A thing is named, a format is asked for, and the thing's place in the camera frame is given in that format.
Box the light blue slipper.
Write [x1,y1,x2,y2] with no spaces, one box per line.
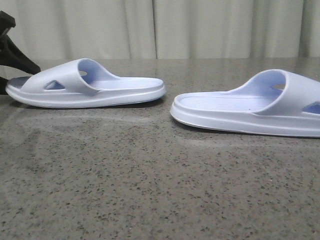
[5,58,166,109]
[170,69,320,138]

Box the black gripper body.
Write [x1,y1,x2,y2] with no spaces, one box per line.
[0,10,16,40]

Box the pale green curtain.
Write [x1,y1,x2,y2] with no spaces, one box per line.
[0,0,320,60]

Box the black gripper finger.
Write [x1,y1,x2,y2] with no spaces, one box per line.
[0,37,41,75]
[0,77,9,95]

